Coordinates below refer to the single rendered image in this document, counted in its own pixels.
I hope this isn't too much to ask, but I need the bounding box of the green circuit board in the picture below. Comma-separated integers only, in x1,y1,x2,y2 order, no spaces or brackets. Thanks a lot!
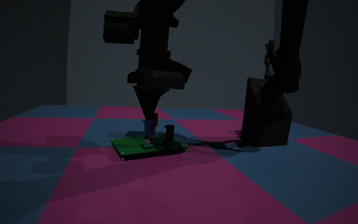
110,113,189,162

